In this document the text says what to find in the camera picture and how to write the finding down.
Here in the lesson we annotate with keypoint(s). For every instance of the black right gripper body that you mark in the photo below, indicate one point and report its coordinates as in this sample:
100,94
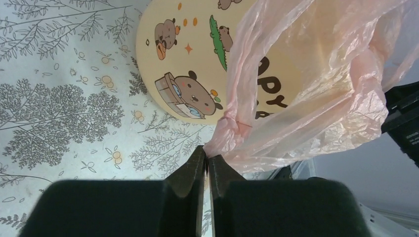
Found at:
402,122

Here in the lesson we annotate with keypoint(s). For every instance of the pink plastic trash bag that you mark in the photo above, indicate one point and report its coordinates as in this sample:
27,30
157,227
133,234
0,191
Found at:
348,54

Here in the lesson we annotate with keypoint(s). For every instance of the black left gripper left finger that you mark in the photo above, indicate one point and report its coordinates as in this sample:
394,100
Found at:
184,198

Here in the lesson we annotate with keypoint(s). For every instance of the yellow trash bin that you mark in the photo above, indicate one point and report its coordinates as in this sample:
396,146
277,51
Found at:
184,49

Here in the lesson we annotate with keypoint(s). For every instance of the floral patterned table mat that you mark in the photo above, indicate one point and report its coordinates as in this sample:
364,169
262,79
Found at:
73,105

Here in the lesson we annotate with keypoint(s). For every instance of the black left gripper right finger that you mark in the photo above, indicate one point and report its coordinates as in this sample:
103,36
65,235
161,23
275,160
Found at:
221,175

